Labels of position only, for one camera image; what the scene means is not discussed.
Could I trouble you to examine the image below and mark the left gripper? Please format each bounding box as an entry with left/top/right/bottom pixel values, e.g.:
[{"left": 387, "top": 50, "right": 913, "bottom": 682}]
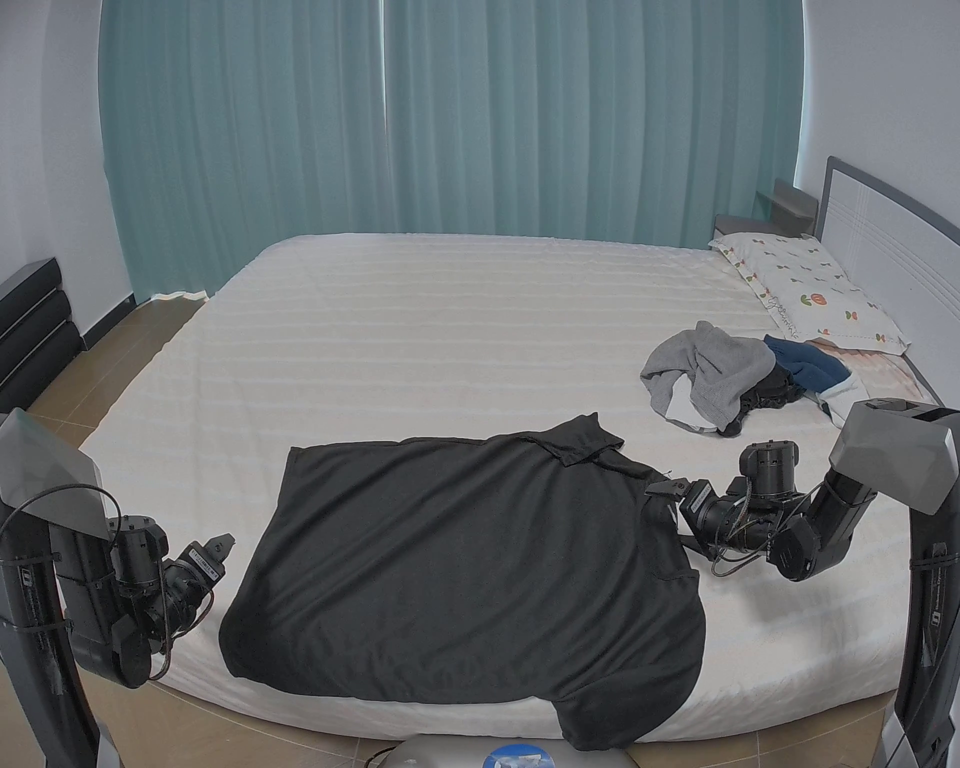
[{"left": 159, "top": 531, "right": 237, "bottom": 639}]

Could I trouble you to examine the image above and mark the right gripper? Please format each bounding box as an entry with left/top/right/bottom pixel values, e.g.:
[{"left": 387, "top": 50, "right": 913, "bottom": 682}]
[{"left": 645, "top": 476, "right": 744, "bottom": 545}]

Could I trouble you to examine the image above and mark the black T-shirt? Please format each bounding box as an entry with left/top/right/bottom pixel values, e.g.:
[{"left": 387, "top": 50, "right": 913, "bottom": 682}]
[{"left": 217, "top": 411, "right": 708, "bottom": 751}]

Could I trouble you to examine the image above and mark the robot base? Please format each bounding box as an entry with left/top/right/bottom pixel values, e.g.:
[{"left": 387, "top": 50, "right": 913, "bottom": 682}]
[{"left": 371, "top": 733, "right": 639, "bottom": 768}]

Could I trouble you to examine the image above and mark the pile of clothes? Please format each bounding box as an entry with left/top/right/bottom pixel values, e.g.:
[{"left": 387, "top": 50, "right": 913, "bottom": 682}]
[{"left": 639, "top": 320, "right": 871, "bottom": 438}]

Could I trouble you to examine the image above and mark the bed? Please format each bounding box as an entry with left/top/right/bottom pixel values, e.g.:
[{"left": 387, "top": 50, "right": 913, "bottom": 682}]
[{"left": 75, "top": 155, "right": 960, "bottom": 744}]

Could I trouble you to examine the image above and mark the white printed pillow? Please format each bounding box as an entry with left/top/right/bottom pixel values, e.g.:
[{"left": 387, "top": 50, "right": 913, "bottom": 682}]
[{"left": 708, "top": 231, "right": 911, "bottom": 355}]

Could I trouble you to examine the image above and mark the black chest of drawers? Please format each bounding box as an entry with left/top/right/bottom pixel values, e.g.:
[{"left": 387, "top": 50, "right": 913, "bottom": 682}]
[{"left": 0, "top": 257, "right": 84, "bottom": 414}]

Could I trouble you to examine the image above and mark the grey bedside table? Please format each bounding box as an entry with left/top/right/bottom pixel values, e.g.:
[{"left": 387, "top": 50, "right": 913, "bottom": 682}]
[{"left": 712, "top": 178, "right": 820, "bottom": 240}]

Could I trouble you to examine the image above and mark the blue-green curtain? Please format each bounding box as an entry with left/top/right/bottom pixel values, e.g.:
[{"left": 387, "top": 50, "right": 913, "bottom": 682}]
[
  {"left": 382, "top": 0, "right": 807, "bottom": 245},
  {"left": 97, "top": 0, "right": 391, "bottom": 303}
]

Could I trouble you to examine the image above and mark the black cable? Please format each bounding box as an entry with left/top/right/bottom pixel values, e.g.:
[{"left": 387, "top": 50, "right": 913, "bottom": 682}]
[
  {"left": 677, "top": 534, "right": 768, "bottom": 580},
  {"left": 0, "top": 483, "right": 175, "bottom": 682}
]

